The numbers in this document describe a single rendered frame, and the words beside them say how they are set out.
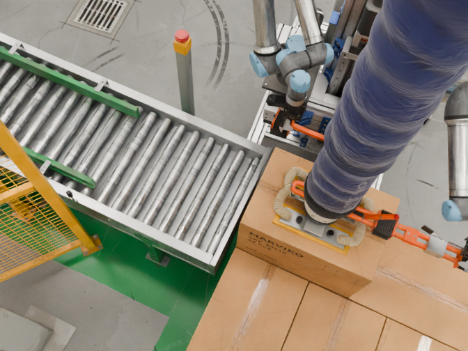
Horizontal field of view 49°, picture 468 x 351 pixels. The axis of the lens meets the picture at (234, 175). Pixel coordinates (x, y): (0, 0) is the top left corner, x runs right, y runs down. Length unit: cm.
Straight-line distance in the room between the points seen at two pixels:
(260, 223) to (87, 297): 133
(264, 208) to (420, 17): 134
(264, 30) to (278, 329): 135
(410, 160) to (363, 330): 140
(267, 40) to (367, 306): 134
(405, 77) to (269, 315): 160
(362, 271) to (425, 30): 134
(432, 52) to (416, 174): 248
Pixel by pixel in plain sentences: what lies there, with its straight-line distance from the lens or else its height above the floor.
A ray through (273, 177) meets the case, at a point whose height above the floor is 95.
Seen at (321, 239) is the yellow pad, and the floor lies 96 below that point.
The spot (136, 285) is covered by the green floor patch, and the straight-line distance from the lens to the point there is 312.
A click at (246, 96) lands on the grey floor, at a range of 358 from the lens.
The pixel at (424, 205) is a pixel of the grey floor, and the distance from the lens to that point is 349.
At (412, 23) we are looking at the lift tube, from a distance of 109.
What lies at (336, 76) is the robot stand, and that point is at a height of 108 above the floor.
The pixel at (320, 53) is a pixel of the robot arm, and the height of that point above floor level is 141.
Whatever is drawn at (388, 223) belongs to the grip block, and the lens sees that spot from 215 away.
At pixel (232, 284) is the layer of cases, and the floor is 54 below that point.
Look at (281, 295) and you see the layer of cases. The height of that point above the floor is 54.
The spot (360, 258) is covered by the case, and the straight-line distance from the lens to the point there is 223.
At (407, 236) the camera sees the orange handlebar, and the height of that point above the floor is 109.
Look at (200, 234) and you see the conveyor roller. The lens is 259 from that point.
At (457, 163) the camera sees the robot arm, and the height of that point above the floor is 147.
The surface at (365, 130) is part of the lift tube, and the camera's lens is 140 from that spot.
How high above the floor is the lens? 303
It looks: 67 degrees down
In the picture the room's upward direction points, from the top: 6 degrees clockwise
